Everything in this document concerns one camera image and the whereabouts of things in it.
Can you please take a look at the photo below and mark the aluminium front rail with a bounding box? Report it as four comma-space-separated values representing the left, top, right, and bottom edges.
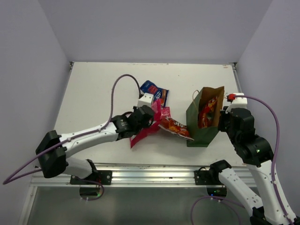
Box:
29, 163, 258, 188

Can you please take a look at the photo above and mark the large pink snack bag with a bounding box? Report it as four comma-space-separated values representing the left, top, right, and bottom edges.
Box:
129, 99, 162, 148

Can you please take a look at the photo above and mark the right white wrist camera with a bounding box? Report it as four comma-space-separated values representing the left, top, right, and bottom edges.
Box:
226, 93, 248, 113

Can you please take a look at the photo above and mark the small pink candy packet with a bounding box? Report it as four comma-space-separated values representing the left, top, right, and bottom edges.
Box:
161, 106, 171, 120

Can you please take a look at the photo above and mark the blue chips bag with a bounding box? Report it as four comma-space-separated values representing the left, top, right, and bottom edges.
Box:
140, 80, 169, 107

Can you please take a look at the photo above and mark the green paper bag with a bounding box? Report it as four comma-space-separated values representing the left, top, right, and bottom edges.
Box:
186, 86, 225, 148

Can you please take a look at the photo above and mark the red Doritos bag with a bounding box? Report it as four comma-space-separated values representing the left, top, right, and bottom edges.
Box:
159, 117, 194, 141

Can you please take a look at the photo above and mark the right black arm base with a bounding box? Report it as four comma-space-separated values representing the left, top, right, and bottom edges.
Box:
194, 160, 232, 185

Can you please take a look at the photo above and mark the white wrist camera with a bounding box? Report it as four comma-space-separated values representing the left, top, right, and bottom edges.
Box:
226, 93, 248, 113
137, 93, 154, 107

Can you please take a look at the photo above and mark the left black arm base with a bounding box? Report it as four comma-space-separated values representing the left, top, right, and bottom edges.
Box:
70, 159, 113, 185

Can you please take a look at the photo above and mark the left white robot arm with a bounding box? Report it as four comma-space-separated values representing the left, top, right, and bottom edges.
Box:
36, 105, 155, 184

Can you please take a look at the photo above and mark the purple cable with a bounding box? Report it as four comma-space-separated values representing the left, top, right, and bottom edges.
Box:
2, 74, 143, 186
190, 93, 298, 225

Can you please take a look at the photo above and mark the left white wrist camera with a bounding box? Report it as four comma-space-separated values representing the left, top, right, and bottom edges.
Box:
137, 93, 154, 107

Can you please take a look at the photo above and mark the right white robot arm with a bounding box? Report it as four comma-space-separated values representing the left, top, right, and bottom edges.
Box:
209, 107, 300, 225

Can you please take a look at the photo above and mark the red snack mix bag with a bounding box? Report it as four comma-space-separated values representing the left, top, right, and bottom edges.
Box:
198, 96, 218, 128

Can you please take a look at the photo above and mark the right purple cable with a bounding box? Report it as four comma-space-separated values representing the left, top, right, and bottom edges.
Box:
190, 93, 298, 225

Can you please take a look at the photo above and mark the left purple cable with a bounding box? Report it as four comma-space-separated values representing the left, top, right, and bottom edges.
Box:
2, 74, 143, 186

